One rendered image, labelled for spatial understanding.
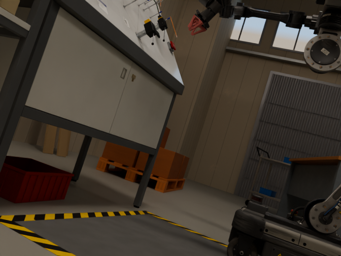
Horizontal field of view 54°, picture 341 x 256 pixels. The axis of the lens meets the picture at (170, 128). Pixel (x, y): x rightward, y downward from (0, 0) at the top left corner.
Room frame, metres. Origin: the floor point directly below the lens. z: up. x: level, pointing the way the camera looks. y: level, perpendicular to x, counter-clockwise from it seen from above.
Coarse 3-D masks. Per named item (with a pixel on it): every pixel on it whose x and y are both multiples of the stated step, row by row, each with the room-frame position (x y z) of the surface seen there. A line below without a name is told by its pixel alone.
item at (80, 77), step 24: (72, 24) 1.31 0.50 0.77; (48, 48) 1.25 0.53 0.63; (72, 48) 1.35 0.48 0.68; (96, 48) 1.47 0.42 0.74; (48, 72) 1.28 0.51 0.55; (72, 72) 1.39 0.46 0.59; (96, 72) 1.51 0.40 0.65; (120, 72) 1.66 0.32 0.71; (48, 96) 1.32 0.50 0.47; (72, 96) 1.43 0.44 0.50; (96, 96) 1.56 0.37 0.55; (120, 96) 1.72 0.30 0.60; (72, 120) 1.47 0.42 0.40; (96, 120) 1.61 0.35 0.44
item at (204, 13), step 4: (208, 8) 1.69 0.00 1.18; (196, 12) 1.68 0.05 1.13; (204, 12) 1.69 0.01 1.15; (208, 12) 1.68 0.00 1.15; (212, 12) 1.68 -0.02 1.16; (204, 16) 1.68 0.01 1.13; (208, 16) 1.68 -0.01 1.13; (212, 16) 1.69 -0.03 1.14; (204, 20) 1.68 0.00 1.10; (208, 20) 1.70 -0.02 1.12; (208, 24) 1.72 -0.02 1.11
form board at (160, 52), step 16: (96, 0) 1.39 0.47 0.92; (112, 0) 1.57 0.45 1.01; (128, 0) 1.80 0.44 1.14; (144, 0) 2.11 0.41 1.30; (112, 16) 1.49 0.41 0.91; (128, 16) 1.70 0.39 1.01; (144, 16) 1.97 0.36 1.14; (128, 32) 1.62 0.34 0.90; (160, 32) 2.19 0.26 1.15; (144, 48) 1.75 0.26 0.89; (160, 48) 2.05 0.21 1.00; (160, 64) 1.92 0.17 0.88; (176, 64) 2.27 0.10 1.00
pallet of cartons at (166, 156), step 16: (112, 144) 3.74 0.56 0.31; (160, 144) 4.52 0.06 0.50; (112, 160) 3.73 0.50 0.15; (128, 160) 3.68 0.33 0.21; (144, 160) 3.66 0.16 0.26; (160, 160) 3.61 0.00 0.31; (176, 160) 3.75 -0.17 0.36; (128, 176) 3.64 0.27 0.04; (160, 176) 3.60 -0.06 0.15; (176, 176) 4.04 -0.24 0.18
